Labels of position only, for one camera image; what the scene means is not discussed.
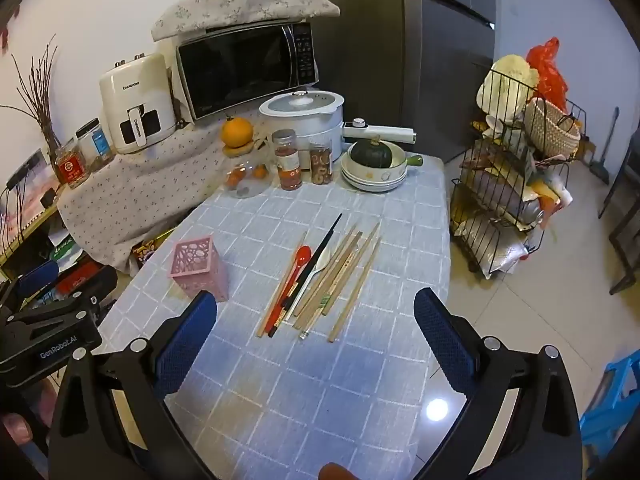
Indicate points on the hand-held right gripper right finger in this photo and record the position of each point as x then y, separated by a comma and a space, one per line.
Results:
445, 335

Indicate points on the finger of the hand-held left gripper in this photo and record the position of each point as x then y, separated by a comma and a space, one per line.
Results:
37, 276
55, 312

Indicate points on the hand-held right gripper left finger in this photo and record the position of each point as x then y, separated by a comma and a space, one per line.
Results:
185, 332

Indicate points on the pink patterned cloth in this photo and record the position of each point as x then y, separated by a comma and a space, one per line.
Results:
197, 266

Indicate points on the pile of wooden chopsticks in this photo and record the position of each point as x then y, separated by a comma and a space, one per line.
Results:
352, 275

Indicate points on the black chopstick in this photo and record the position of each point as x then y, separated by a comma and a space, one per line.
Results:
295, 295
327, 240

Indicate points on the red plastic spoon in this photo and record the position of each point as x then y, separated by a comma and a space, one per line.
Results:
302, 256

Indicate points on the white plastic spoon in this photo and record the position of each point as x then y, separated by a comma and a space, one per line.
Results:
325, 258

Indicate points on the person's left hand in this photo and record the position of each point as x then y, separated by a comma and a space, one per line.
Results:
15, 430

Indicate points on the desk calendar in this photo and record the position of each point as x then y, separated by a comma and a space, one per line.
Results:
27, 185

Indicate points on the snack packet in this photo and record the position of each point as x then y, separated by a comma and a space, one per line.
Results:
147, 247

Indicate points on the silver foil bag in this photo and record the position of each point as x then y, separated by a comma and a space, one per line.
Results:
495, 250

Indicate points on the glass jar with red label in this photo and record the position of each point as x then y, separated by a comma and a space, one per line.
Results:
70, 167

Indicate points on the blue checked tablecloth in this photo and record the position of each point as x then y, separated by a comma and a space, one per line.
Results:
300, 385

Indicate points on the glass jar with blue label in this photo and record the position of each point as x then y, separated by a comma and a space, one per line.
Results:
97, 142

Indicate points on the clear glass container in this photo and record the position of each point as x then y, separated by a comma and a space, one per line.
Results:
247, 185

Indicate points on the stack of white plates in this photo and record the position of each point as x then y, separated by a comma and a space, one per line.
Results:
370, 186

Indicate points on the dried branches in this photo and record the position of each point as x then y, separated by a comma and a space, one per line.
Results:
42, 105

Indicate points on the blue plastic stool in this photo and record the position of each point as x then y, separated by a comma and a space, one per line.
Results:
615, 400

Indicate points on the wooden stand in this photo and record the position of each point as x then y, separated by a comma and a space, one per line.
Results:
237, 151

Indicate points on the dark green avocado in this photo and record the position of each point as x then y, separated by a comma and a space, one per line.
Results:
370, 154

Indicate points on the spice jar with silver lid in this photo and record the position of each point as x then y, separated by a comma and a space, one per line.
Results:
287, 162

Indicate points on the cream air fryer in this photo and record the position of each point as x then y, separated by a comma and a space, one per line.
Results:
135, 100

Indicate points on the large orange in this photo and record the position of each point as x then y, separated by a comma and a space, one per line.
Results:
237, 132

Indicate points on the jar of dried slices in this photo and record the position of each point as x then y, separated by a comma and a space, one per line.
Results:
321, 165

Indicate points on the woven basket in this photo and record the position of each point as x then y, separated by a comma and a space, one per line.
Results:
550, 127

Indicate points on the broom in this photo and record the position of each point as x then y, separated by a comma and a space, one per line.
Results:
602, 160

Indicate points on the white rice cooker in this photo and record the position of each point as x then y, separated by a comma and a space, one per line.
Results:
310, 120

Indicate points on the white plastic bag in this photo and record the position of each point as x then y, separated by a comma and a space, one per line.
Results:
505, 85

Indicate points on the black microwave oven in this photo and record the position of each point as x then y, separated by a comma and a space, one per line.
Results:
235, 70

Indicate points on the red plastic bag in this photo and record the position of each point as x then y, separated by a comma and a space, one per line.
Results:
547, 70

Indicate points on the grey refrigerator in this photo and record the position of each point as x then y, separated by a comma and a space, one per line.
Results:
400, 50

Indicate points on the floral dust cover cloth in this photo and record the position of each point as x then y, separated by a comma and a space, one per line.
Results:
240, 7

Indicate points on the dark chair frame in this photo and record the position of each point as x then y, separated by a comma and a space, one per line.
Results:
620, 230

